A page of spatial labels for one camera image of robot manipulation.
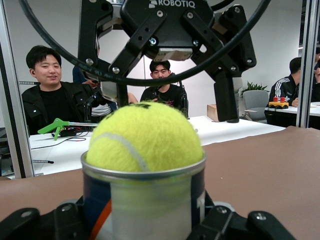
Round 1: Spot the clear tennis ball can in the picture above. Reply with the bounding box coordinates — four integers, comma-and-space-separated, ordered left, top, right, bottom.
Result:
80, 149, 208, 240

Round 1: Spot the seated man black t-shirt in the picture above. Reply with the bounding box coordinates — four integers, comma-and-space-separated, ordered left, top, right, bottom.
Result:
139, 59, 189, 118

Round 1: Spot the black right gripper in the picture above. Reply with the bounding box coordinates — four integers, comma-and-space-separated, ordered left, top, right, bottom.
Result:
120, 0, 216, 55

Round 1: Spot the black electronics board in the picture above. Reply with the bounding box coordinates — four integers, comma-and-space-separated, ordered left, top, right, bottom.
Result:
51, 126, 78, 138

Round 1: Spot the man in black jacket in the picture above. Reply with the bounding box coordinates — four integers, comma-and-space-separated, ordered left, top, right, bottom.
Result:
21, 44, 118, 136

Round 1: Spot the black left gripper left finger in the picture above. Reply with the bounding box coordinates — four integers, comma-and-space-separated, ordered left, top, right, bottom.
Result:
0, 196, 87, 240

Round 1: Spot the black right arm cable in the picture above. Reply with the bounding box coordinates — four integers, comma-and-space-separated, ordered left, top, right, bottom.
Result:
18, 0, 272, 87

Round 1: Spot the aluminium frame post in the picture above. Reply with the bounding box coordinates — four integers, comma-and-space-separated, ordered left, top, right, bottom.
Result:
296, 0, 320, 130
0, 0, 35, 180

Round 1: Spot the small white side table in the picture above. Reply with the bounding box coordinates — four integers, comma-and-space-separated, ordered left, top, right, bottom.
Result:
264, 101, 320, 118

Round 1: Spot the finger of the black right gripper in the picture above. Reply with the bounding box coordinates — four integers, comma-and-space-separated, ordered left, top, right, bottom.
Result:
78, 0, 168, 111
182, 6, 257, 124

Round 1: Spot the tennis ball Wilson print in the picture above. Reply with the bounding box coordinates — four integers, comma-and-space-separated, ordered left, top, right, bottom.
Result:
86, 100, 204, 173

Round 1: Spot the green handled grabber tool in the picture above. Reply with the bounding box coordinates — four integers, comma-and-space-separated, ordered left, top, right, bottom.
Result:
37, 117, 99, 141

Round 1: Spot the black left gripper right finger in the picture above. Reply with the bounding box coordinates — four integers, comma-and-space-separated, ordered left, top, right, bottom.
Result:
193, 193, 298, 240

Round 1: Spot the light wooden box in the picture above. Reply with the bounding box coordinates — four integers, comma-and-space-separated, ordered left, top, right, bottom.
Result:
206, 104, 219, 121

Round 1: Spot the grey office chair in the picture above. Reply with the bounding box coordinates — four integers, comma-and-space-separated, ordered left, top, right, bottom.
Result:
241, 89, 270, 124

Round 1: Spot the person in striped track jacket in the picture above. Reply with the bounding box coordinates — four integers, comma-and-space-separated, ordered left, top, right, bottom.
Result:
264, 56, 303, 126

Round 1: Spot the long white table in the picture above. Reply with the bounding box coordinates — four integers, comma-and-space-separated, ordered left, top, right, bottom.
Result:
28, 114, 287, 177

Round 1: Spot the yellow emergency stop box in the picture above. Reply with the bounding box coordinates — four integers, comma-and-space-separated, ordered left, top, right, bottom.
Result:
268, 96, 290, 110

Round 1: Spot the green potted plant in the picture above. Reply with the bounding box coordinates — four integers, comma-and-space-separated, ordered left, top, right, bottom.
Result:
240, 80, 269, 97

